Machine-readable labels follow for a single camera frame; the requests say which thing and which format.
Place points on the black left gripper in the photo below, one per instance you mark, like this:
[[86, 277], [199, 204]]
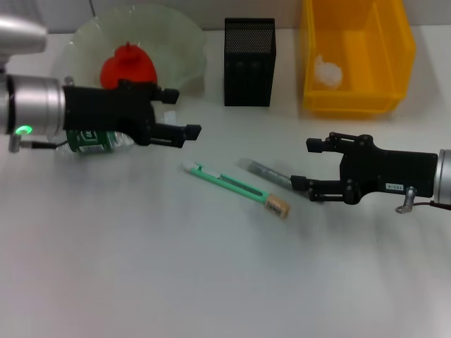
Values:
[[105, 109]]

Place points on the clear green-label water bottle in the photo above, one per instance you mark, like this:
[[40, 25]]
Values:
[[88, 142]]

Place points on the white paper ball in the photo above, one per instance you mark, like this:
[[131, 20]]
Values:
[[328, 72]]

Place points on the red orange fruit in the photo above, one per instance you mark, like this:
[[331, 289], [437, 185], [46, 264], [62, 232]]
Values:
[[134, 67]]

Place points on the yellow plastic bin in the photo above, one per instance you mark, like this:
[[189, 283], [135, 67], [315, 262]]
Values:
[[373, 70]]

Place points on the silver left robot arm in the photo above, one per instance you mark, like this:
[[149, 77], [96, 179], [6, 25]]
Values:
[[31, 105]]

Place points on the green white pen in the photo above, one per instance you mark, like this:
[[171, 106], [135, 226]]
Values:
[[225, 181]]

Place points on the green glass fruit plate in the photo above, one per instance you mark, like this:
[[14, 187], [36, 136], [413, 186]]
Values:
[[176, 45]]

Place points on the black mesh pen holder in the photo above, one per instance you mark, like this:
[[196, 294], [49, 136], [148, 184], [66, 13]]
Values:
[[248, 63]]

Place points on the tan eraser block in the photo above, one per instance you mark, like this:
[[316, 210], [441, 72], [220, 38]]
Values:
[[277, 207]]

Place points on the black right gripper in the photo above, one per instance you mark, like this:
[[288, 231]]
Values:
[[391, 172]]

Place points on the grey marker pen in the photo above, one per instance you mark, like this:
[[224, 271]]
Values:
[[264, 172]]

